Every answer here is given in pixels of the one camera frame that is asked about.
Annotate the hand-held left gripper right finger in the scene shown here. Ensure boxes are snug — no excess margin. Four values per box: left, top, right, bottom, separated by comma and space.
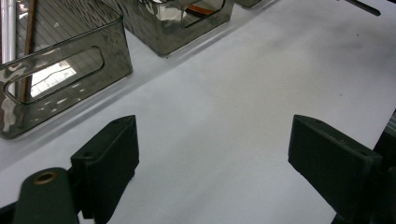
288, 114, 384, 223

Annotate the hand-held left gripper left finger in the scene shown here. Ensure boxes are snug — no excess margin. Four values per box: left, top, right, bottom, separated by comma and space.
70, 114, 140, 224

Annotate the smoky transparent plastic bin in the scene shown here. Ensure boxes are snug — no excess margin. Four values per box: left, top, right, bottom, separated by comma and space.
234, 0, 265, 9
0, 0, 134, 140
104, 0, 235, 58

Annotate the brown wooden chopstick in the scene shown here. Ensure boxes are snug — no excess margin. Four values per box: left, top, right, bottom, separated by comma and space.
20, 0, 38, 104

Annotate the steel table knife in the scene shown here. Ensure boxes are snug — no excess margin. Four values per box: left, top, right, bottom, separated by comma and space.
345, 0, 382, 17

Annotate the white chopstick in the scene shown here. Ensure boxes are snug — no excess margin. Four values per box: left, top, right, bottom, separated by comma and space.
0, 0, 9, 64
7, 0, 17, 63

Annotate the brown wooden spoon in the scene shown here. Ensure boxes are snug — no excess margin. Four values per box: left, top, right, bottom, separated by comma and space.
186, 4, 217, 17

